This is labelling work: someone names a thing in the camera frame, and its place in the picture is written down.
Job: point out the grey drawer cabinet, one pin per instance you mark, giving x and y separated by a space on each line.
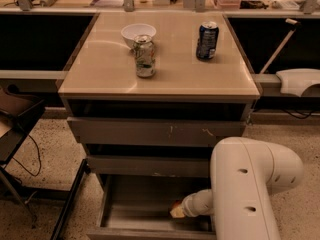
102 82

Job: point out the white stick with tip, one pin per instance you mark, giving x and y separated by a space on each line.
294 26

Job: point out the top grey drawer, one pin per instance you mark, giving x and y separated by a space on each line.
152 132

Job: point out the bottom grey open drawer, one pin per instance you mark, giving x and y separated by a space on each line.
138 208

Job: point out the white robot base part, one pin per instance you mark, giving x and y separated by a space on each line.
297 81

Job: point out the blue soda can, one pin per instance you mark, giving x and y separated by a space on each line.
207 40

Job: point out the black table leg bar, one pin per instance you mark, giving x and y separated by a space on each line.
71 195

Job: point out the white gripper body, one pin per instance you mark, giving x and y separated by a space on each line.
188 206

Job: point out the middle grey drawer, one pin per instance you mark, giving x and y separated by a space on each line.
149 166

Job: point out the orange fruit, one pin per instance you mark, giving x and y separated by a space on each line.
176 204

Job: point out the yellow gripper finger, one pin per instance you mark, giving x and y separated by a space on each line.
177 212

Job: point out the dark chair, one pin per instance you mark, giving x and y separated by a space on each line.
19 113

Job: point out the green white soda can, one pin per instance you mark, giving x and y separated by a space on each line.
144 52

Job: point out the white bowl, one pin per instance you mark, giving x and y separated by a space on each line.
129 32

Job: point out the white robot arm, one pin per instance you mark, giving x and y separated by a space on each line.
244 173

